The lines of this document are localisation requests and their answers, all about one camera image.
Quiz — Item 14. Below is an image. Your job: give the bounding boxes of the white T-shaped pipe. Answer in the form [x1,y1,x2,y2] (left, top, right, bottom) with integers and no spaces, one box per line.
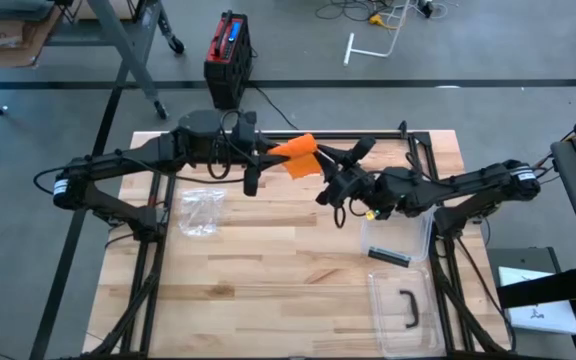
[342,0,412,67]

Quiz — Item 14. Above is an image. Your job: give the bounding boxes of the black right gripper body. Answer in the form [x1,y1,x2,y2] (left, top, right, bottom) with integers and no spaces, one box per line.
[316,169,377,209]

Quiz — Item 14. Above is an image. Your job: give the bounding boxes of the tangle of floor cables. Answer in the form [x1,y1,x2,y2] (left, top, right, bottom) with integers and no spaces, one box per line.
[315,0,449,31]

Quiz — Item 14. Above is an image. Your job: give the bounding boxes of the white papers on side table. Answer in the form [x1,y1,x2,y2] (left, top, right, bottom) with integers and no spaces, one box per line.
[497,266,576,335]

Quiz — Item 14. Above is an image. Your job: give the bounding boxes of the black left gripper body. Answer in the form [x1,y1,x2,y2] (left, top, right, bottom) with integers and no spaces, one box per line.
[230,110,272,171]

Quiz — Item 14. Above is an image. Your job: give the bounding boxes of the black flat beam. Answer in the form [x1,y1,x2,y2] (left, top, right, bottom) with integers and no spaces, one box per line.
[495,263,576,309]

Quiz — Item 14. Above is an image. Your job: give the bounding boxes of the orange elastic bandage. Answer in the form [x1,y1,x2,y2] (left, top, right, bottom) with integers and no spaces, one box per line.
[266,132,325,180]

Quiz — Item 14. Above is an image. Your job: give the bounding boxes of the grey workbench with casters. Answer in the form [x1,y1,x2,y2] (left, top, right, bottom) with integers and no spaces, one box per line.
[82,0,187,121]

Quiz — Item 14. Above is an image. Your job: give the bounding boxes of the red black power station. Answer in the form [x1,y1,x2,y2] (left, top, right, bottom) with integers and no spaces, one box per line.
[202,9,255,112]

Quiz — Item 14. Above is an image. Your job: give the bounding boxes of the brown cardboard sheet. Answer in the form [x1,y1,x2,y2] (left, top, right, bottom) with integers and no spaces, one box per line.
[0,7,63,70]

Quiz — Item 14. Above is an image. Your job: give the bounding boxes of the black aluminium rig frame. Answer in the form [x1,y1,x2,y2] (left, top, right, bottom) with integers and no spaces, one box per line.
[81,119,514,360]

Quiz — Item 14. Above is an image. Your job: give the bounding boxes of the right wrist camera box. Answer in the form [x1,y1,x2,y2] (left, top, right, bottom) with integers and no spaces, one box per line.
[350,135,377,164]

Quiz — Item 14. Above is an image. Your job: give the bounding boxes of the clear lid with black handle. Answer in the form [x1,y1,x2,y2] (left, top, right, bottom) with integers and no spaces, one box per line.
[367,267,445,358]

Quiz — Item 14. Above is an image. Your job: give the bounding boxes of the clear plastic bag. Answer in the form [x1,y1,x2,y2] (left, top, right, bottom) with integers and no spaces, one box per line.
[177,187,228,237]

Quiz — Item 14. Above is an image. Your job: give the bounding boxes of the black power cable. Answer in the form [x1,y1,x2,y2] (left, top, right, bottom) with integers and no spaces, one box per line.
[246,82,300,131]

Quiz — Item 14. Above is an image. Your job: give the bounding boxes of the clear plastic storage box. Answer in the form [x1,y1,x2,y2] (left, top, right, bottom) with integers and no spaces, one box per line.
[360,204,438,270]

